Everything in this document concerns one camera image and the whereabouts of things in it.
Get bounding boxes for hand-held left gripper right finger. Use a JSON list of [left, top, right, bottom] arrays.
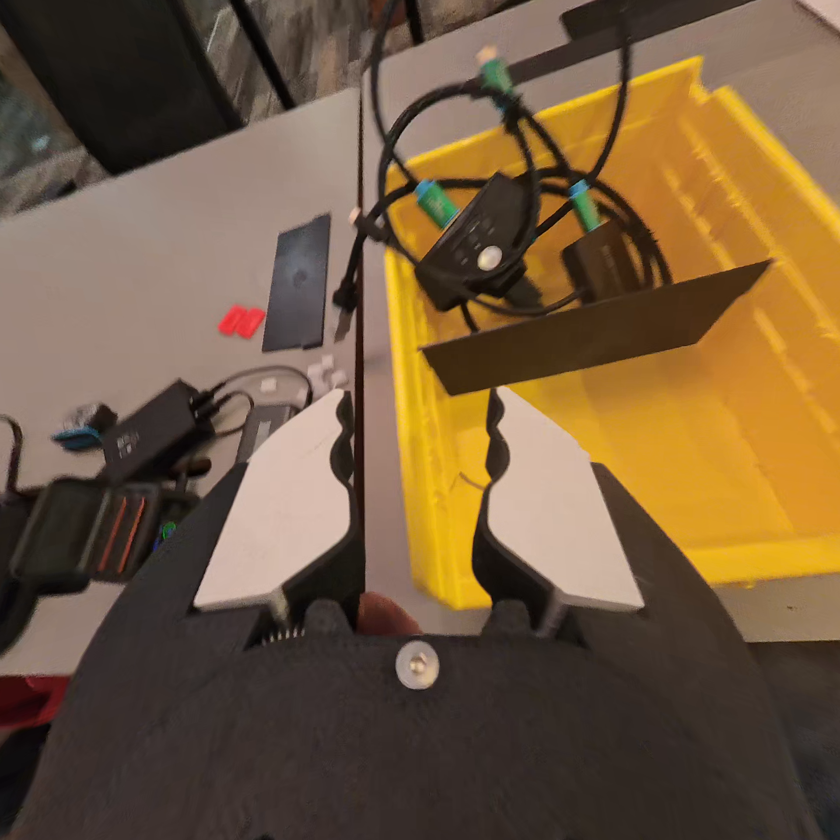
[[472, 386, 645, 635]]

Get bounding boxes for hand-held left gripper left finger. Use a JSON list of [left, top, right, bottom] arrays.
[[192, 388, 367, 634]]

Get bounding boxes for yellow plastic bin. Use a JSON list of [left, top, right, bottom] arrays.
[[384, 56, 840, 611]]

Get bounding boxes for dark grey hdmi switch box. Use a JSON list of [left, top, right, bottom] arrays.
[[415, 172, 540, 312]]

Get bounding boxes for braided hdmi cable teal plugs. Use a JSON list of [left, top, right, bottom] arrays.
[[369, 0, 634, 232], [381, 45, 546, 316]]

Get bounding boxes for black hub with white lettering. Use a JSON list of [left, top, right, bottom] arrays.
[[235, 403, 299, 465]]

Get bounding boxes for black power bank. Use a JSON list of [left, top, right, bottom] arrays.
[[101, 379, 217, 483]]

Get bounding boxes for black bin divider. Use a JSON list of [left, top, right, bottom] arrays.
[[420, 259, 774, 396]]

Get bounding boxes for black battery charger case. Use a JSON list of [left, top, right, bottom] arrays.
[[10, 479, 198, 585]]

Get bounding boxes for small black blue device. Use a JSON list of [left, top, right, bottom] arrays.
[[52, 402, 120, 452]]

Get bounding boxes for black flat plate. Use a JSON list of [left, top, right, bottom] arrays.
[[261, 213, 332, 353]]

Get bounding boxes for black high-back office chair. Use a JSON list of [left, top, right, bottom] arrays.
[[0, 0, 245, 176]]

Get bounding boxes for thin black usb cable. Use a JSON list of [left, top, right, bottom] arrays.
[[196, 365, 315, 437]]

